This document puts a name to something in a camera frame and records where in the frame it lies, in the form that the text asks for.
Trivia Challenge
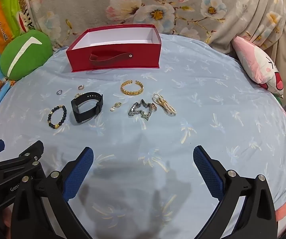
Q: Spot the white pearl bracelet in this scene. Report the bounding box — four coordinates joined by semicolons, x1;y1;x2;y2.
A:
152;93;177;116

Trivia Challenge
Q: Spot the black smartwatch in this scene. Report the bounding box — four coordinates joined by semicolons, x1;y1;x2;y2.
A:
70;92;104;123

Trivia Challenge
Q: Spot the green round pillow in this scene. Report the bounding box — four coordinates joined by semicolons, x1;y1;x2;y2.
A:
0;29;53;80

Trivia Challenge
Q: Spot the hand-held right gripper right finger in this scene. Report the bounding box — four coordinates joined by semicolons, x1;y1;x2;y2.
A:
193;146;279;239

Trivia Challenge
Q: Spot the silver link watch band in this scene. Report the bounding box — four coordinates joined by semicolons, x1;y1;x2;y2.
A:
128;99;157;121

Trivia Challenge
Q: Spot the red box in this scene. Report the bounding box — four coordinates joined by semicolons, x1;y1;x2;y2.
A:
65;24;162;73

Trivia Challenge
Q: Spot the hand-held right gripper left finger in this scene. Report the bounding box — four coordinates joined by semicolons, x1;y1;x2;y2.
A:
10;146;95;239

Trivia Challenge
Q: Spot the light blue printed bedsheet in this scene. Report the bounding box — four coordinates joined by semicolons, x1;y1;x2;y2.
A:
0;33;286;239

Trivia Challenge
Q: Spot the colourful cartoon cloth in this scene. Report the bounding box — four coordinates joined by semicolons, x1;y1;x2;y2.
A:
0;0;34;130

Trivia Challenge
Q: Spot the black bead bracelet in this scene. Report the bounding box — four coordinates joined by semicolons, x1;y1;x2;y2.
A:
47;105;67;130

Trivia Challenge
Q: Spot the gold cuff bracelet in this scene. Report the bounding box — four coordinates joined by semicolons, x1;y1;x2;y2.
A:
120;80;144;95

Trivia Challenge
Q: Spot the grey floral blanket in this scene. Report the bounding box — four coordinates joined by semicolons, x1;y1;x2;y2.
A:
23;0;286;105

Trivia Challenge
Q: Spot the pink plush pillow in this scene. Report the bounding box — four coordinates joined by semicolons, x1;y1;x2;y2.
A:
231;36;285;98

